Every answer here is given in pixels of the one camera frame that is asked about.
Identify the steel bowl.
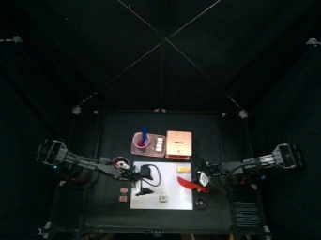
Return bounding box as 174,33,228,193
110,156,131,172

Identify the red toy knife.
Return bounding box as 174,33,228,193
175,176,212,194

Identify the small black round dish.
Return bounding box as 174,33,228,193
194,198,209,210

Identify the flat wooden tray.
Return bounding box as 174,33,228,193
130,131,167,158

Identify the wooden box with red panel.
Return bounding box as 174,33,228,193
166,130,194,160

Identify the blue toy stick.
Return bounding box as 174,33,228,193
141,126,150,148

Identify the black panel with white text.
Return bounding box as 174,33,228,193
230,200,264,233

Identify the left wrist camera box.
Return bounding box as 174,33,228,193
138,164,154,181

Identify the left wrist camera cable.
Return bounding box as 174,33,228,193
143,163,163,188

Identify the diagonal brace wire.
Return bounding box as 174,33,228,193
117,0,246,113
75,0,222,110

